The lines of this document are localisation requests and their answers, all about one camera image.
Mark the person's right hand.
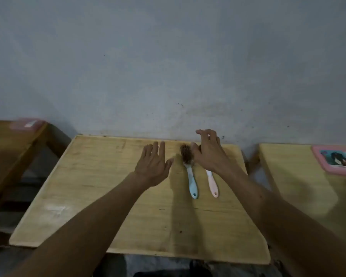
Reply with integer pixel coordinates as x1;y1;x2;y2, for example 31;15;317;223
190;129;234;177

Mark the person's left hand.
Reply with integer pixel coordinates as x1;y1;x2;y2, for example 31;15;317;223
133;141;174;189

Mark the person's left forearm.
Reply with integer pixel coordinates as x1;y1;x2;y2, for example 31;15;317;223
4;172;151;277

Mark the person's right forearm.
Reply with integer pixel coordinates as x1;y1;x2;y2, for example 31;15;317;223
216;163;346;277

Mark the light wooden table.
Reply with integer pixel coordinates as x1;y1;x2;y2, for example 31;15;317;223
8;135;271;265

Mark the pale wooden side table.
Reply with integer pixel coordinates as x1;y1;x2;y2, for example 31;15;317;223
258;143;346;245

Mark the pink framed picture board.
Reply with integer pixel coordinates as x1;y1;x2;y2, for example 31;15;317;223
311;145;346;177

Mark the pink plastic box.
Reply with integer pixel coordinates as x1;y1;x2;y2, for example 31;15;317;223
10;118;45;131

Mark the dark brown wooden table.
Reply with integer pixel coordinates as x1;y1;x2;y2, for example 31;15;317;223
0;120;73;222

